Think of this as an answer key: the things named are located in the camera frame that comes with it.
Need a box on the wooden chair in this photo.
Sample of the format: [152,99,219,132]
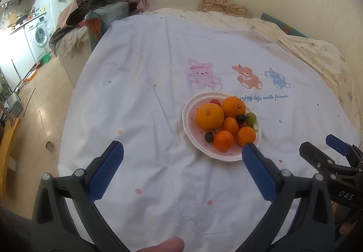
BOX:
[0,117,22,199]

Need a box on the lace floral cloth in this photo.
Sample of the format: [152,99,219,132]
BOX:
[49,25,91,59]

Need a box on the teal orange cushion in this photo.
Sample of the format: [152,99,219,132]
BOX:
[85,3,131,49]
[260,12,309,39]

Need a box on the grey ribbed appliance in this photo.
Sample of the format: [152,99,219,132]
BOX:
[6,92,24,117]

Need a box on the small mandarin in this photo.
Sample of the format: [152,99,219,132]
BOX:
[223,117,239,135]
[237,126,257,147]
[214,130,235,152]

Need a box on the brown floral pillow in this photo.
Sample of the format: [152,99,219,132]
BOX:
[198,0,248,17]

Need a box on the large orange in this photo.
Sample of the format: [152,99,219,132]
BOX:
[196,103,224,131]
[221,96,246,119]

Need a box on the white washing machine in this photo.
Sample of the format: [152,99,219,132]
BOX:
[24,14,52,62]

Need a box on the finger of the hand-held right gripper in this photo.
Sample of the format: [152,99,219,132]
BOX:
[325,134,363,169]
[299,141,363,182]

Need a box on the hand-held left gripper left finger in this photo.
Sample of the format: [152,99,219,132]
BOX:
[31,140,131,252]

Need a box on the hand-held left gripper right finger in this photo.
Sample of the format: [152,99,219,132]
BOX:
[235,143,336,252]

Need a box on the white kitchen cabinet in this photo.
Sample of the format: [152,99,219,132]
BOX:
[0,12,52,91]

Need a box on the white plate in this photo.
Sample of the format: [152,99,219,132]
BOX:
[182,92,262,162]

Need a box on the person's left hand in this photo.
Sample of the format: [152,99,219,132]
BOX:
[136,236,185,252]

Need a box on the white printed bed sheet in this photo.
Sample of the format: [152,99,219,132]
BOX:
[58,8,361,252]

